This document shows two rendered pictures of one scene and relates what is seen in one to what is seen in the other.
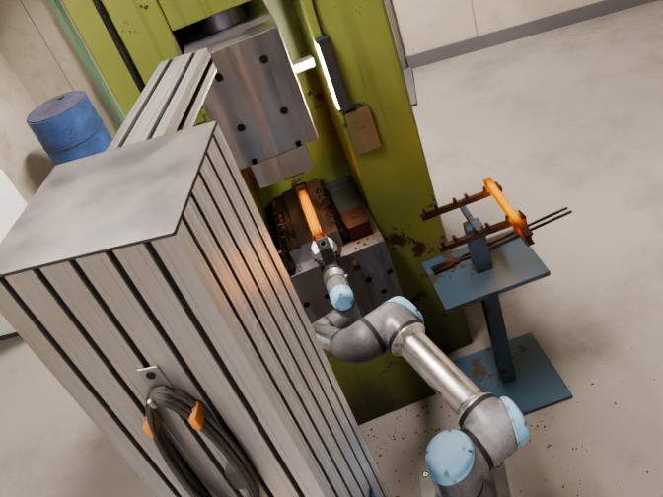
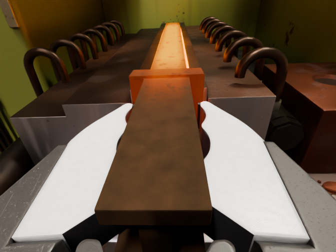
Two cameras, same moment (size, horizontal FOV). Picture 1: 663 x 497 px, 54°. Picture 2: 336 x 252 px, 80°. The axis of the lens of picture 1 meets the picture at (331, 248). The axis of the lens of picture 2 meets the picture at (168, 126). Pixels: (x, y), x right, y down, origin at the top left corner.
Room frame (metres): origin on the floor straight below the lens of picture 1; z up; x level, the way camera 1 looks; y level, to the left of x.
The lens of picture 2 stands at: (1.87, 0.02, 1.05)
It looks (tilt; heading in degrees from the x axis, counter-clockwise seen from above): 32 degrees down; 3
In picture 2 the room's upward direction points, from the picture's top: 3 degrees counter-clockwise
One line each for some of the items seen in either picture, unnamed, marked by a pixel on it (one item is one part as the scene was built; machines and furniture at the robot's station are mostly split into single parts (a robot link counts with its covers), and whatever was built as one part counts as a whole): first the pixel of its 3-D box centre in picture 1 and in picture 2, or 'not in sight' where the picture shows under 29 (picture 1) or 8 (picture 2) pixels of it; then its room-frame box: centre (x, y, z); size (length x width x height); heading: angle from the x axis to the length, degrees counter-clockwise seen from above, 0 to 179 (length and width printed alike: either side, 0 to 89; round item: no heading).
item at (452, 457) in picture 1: (455, 463); not in sight; (0.92, -0.08, 0.98); 0.13 x 0.12 x 0.14; 108
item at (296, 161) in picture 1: (273, 142); not in sight; (2.22, 0.05, 1.32); 0.42 x 0.20 x 0.10; 0
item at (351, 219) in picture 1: (357, 223); (318, 109); (2.07, -0.13, 0.95); 0.12 x 0.09 x 0.07; 0
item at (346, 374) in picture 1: (366, 334); not in sight; (2.23, 0.00, 0.23); 0.56 x 0.38 x 0.47; 0
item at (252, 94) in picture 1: (259, 76); not in sight; (2.22, 0.01, 1.56); 0.42 x 0.39 x 0.40; 0
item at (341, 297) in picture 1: (339, 293); not in sight; (1.68, 0.03, 0.97); 0.11 x 0.08 x 0.09; 0
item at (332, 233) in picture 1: (305, 218); (158, 65); (2.22, 0.05, 0.96); 0.42 x 0.20 x 0.09; 0
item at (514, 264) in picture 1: (482, 268); not in sight; (1.87, -0.51, 0.67); 0.40 x 0.30 x 0.02; 88
